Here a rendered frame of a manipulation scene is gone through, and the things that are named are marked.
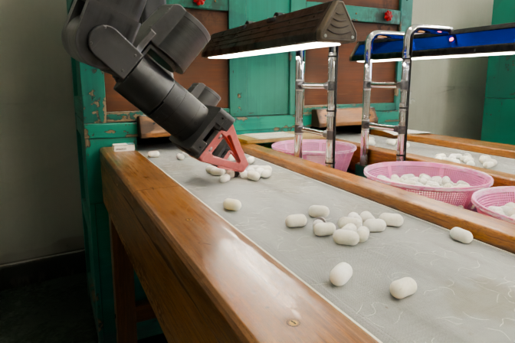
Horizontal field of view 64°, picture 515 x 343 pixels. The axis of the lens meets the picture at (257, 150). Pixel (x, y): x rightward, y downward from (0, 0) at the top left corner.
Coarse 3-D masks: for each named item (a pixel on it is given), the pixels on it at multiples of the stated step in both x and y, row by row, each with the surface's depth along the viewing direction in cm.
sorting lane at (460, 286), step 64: (192, 192) 87; (256, 192) 87; (320, 192) 87; (320, 256) 56; (384, 256) 56; (448, 256) 56; (512, 256) 56; (384, 320) 41; (448, 320) 41; (512, 320) 41
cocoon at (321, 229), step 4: (316, 224) 63; (320, 224) 62; (324, 224) 62; (328, 224) 62; (332, 224) 63; (316, 228) 62; (320, 228) 62; (324, 228) 62; (328, 228) 62; (332, 228) 62; (316, 232) 62; (320, 232) 62; (324, 232) 62; (328, 232) 62; (332, 232) 62
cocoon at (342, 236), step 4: (336, 232) 59; (340, 232) 59; (344, 232) 59; (348, 232) 59; (352, 232) 59; (336, 236) 59; (340, 236) 59; (344, 236) 59; (348, 236) 58; (352, 236) 58; (356, 236) 58; (336, 240) 59; (340, 240) 59; (344, 240) 59; (348, 240) 58; (352, 240) 58; (356, 240) 58; (348, 244) 59; (352, 244) 59
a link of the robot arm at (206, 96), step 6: (192, 84) 93; (198, 84) 90; (204, 84) 91; (192, 90) 90; (198, 90) 90; (204, 90) 91; (210, 90) 91; (198, 96) 90; (204, 96) 90; (210, 96) 91; (216, 96) 92; (204, 102) 90; (210, 102) 91; (216, 102) 92
